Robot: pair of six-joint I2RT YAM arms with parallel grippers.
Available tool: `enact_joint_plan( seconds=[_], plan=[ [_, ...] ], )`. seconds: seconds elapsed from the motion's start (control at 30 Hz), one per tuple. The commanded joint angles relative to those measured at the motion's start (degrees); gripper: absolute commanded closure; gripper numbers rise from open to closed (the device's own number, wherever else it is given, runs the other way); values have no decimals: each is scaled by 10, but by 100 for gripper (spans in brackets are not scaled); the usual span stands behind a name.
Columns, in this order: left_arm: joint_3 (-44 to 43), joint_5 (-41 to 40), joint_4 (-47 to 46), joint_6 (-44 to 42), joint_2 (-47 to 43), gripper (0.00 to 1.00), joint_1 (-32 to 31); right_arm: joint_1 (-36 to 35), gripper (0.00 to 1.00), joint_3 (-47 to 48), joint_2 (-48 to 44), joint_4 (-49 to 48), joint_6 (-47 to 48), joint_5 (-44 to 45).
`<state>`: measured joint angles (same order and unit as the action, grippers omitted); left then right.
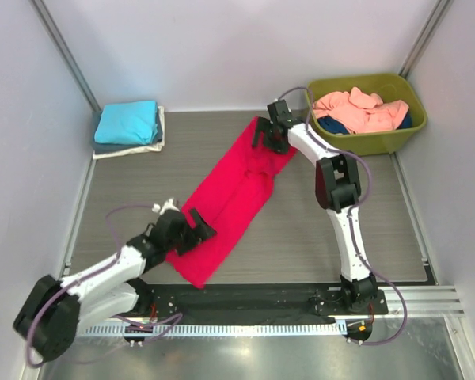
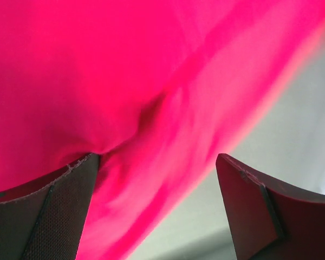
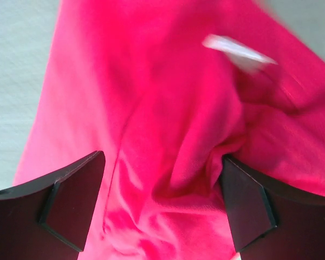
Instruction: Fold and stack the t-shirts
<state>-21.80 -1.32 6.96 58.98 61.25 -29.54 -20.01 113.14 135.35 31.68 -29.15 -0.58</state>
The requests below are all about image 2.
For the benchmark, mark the red t shirt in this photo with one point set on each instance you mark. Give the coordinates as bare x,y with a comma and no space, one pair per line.
155,88

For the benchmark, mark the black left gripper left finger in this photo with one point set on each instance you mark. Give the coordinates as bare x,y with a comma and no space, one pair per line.
44,218

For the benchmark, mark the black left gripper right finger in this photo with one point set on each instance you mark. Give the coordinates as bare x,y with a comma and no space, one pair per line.
269,218

